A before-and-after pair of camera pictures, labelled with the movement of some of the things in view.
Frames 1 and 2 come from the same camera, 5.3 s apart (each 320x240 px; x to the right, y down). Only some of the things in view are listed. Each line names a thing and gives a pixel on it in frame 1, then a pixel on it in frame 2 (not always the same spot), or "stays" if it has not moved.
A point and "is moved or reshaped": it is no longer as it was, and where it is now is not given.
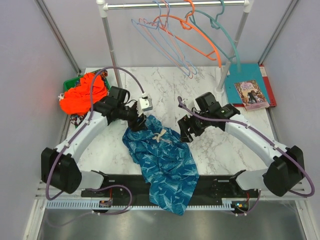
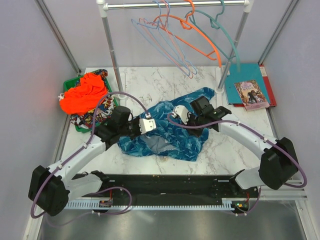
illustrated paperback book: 251,95 stays
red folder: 271,97 stays
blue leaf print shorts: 166,161 is moved or reshaped
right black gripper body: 198,124 stays
